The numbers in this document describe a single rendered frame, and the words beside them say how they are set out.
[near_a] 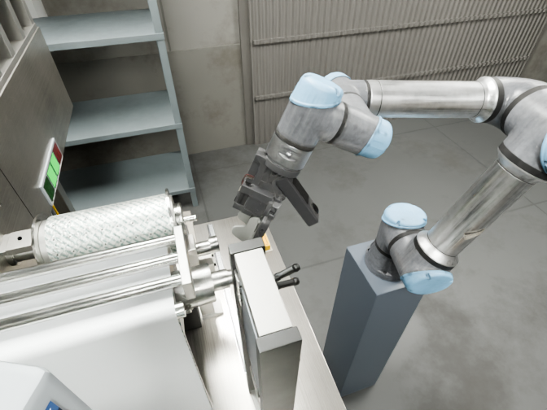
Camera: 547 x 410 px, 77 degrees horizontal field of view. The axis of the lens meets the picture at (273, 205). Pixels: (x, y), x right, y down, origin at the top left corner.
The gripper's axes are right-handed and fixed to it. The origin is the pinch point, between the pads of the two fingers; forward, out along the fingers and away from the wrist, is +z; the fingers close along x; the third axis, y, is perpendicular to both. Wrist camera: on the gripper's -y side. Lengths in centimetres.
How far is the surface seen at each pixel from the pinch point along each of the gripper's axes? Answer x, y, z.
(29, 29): -57, 90, 0
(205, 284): 19.8, 6.0, -4.3
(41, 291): 31.0, 23.5, -4.5
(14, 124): -18, 64, 9
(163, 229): 1.5, 18.1, 4.6
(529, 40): -352, -195, -107
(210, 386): 8.3, -6.2, 38.9
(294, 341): 32.4, -5.1, -14.4
